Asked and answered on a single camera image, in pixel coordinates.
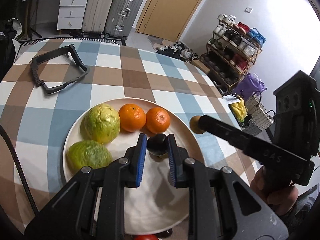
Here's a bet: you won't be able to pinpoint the person's right hand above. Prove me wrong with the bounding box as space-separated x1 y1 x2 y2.
250 166 299 216

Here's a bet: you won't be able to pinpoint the brown longan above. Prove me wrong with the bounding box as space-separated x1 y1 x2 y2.
189 115 205 134

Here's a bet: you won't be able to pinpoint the dark cherry tomato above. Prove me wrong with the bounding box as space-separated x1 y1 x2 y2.
157 229 172 238
146 133 168 157

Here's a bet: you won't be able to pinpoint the wooden door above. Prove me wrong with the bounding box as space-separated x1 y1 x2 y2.
135 0 202 42

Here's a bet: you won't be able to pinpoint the woven basket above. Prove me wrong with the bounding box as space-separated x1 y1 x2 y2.
244 91 276 136

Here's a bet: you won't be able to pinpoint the black clothes pile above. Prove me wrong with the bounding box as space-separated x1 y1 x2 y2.
0 18 22 81

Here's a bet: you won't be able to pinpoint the red cherry tomato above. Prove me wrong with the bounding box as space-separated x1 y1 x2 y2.
133 235 159 240

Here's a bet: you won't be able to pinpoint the black cable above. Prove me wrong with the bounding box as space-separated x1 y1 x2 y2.
0 125 40 215

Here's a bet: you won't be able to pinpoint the purple bag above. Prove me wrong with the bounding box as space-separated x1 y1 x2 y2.
232 73 267 101

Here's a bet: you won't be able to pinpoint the black plastic frame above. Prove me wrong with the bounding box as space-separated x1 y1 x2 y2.
30 44 89 95

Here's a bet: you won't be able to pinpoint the green wrinkled guava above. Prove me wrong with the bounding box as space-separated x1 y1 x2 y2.
66 140 113 174

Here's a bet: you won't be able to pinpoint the silver aluminium suitcase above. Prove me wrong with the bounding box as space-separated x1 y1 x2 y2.
103 0 143 41

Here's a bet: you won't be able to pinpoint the wooden shoe rack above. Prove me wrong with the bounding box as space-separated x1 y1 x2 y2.
200 14 266 95

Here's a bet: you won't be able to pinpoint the yellow plastic bag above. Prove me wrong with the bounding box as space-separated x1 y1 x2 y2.
230 98 247 123

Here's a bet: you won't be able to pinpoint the yellow-green guava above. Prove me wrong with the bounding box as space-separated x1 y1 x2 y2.
84 103 120 144

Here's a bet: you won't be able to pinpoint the checkered tablecloth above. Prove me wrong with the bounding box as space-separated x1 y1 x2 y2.
1 38 258 232

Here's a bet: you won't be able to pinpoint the beige suitcase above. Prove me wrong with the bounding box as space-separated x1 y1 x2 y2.
82 0 113 34

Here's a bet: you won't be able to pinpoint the orange tangerine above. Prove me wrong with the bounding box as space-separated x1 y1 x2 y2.
118 103 146 132
146 107 170 134

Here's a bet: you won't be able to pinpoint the shoes on floor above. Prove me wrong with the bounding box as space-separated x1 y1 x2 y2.
156 41 200 63

